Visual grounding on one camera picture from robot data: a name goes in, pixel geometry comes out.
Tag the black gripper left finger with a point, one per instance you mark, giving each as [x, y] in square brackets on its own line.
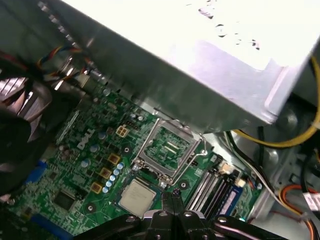
[155, 225]

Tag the metal socket cover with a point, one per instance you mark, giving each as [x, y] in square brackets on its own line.
[153, 167]

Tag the black PC case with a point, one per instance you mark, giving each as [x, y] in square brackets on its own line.
[287, 155]

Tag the RAM stick blue label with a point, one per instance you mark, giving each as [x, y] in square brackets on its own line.
[232, 202]

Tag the black case fan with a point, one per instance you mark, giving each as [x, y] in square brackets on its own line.
[15, 140]

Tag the grey power supply unit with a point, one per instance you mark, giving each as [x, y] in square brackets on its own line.
[200, 75]

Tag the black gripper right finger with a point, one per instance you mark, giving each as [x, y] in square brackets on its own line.
[195, 225]

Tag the green motherboard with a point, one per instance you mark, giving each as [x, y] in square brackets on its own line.
[100, 197]

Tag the silver CPU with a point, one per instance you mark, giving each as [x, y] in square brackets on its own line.
[135, 197]

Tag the RAM slot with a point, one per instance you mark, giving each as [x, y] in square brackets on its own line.
[212, 192]
[200, 187]

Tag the cream power connector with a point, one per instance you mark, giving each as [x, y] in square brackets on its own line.
[122, 131]

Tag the blue port connector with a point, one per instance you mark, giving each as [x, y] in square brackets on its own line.
[36, 173]
[50, 225]

